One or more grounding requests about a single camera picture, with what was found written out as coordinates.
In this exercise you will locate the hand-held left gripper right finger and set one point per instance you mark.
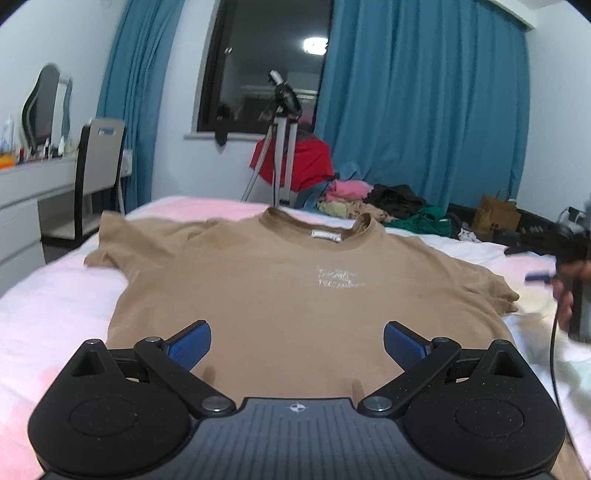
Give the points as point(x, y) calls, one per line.
point(406, 346)

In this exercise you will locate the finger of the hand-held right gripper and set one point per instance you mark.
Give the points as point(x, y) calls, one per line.
point(539, 277)

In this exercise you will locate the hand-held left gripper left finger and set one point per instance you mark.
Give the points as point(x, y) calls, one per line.
point(189, 345)

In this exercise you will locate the tan t-shirt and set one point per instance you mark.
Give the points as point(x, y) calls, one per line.
point(277, 300)

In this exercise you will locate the person's right hand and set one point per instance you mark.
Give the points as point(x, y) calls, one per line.
point(564, 300)

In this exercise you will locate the black sofa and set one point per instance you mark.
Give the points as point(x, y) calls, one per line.
point(531, 226)

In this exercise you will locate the brown paper bag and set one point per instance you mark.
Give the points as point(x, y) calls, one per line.
point(494, 217)

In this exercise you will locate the white patterned cloth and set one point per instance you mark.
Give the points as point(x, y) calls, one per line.
point(467, 235)

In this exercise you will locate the green garment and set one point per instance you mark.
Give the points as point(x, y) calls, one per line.
point(425, 224)

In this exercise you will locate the tan patterned garment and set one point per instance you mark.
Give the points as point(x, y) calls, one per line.
point(369, 211)

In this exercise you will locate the pastel tie-dye blanket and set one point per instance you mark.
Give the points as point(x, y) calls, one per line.
point(46, 300)

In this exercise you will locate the black garment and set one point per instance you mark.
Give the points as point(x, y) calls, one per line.
point(397, 196)

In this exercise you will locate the yellow garment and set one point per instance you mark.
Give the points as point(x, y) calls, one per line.
point(334, 208)

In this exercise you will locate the pink garment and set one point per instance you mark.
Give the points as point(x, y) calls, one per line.
point(346, 189)

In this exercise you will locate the blue garment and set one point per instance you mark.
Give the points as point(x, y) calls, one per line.
point(311, 196)

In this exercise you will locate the red cloth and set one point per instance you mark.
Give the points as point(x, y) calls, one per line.
point(309, 166)

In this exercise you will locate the silver tripod stand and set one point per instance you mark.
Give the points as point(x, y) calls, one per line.
point(286, 161)

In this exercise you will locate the small black hanging object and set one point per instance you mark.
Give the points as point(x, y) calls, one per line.
point(221, 138)

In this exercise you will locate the beige black chair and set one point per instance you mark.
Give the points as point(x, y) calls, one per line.
point(99, 152)

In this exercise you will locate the wide blue curtain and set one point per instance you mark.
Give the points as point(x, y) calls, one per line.
point(415, 92)

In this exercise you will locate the white vanity desk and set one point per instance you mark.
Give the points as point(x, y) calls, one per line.
point(18, 194)

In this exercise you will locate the row of cosmetic bottles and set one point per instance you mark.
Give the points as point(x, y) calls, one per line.
point(51, 151)

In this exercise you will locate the narrow blue curtain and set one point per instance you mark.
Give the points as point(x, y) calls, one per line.
point(134, 92)

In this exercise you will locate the orange tray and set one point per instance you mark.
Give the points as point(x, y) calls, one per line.
point(5, 161)

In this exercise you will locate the clear plastic bottle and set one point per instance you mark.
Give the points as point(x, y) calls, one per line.
point(8, 136)

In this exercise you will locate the dark window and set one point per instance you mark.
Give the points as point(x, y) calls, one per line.
point(249, 69)

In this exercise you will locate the wavy frame mirror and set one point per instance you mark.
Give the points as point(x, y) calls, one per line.
point(41, 106)

